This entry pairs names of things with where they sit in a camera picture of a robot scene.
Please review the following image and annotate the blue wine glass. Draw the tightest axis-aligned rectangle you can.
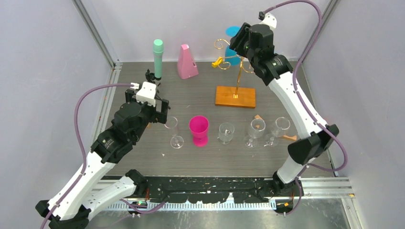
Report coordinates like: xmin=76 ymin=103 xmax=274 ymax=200
xmin=224 ymin=26 xmax=243 ymax=66

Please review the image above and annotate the clear flute glass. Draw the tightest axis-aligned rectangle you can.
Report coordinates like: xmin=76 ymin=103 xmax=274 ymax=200
xmin=165 ymin=116 xmax=184 ymax=149

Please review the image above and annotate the pink wine glass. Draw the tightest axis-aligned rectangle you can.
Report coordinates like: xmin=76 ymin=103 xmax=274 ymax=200
xmin=189 ymin=115 xmax=209 ymax=147

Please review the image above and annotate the clear ribbed tumbler glass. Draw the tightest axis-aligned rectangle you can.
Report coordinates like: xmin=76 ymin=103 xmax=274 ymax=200
xmin=218 ymin=122 xmax=235 ymax=145

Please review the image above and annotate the clear wine glass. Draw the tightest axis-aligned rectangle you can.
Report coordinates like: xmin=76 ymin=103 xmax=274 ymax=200
xmin=264 ymin=117 xmax=291 ymax=146
xmin=244 ymin=118 xmax=266 ymax=148

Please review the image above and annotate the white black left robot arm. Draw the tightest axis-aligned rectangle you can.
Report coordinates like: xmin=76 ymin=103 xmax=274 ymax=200
xmin=35 ymin=88 xmax=170 ymax=229

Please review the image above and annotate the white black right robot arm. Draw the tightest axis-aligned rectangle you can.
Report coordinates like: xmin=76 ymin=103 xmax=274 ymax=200
xmin=230 ymin=23 xmax=339 ymax=196

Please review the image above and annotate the yellow toy block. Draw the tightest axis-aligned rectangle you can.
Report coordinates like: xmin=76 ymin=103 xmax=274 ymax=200
xmin=211 ymin=57 xmax=223 ymax=68

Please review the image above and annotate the black mini tripod stand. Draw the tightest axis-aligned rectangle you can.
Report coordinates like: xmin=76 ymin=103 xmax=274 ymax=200
xmin=145 ymin=69 xmax=161 ymax=84

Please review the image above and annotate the pink metronome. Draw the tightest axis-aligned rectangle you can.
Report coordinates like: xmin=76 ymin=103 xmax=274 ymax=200
xmin=177 ymin=44 xmax=199 ymax=80

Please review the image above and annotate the mint green microphone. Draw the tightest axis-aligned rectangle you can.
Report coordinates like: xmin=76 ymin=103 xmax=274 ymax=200
xmin=153 ymin=39 xmax=164 ymax=80

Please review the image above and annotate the black base bar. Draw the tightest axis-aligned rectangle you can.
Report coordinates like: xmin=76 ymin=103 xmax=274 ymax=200
xmin=139 ymin=176 xmax=295 ymax=205

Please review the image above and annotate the small wooden arch block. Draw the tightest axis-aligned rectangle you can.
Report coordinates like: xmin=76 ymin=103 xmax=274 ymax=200
xmin=282 ymin=135 xmax=298 ymax=141

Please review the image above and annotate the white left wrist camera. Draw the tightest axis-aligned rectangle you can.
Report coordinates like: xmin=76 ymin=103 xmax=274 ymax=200
xmin=130 ymin=81 xmax=157 ymax=107

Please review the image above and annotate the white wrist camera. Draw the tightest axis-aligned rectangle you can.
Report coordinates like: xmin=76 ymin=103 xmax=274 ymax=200
xmin=258 ymin=11 xmax=277 ymax=30
xmin=130 ymin=81 xmax=157 ymax=107

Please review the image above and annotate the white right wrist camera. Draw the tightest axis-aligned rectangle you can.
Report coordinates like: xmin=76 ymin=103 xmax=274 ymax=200
xmin=258 ymin=11 xmax=277 ymax=30

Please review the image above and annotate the gold wire wine glass rack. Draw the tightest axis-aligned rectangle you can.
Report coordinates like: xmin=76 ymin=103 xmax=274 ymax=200
xmin=215 ymin=54 xmax=256 ymax=109

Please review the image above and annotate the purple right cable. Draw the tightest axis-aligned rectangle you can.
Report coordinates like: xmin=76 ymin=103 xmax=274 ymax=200
xmin=259 ymin=0 xmax=349 ymax=217

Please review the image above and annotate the purple cable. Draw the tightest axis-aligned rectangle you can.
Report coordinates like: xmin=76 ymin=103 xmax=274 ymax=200
xmin=39 ymin=83 xmax=169 ymax=229
xmin=259 ymin=0 xmax=349 ymax=217

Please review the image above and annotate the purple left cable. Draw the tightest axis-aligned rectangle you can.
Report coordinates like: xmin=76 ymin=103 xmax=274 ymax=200
xmin=39 ymin=83 xmax=169 ymax=229

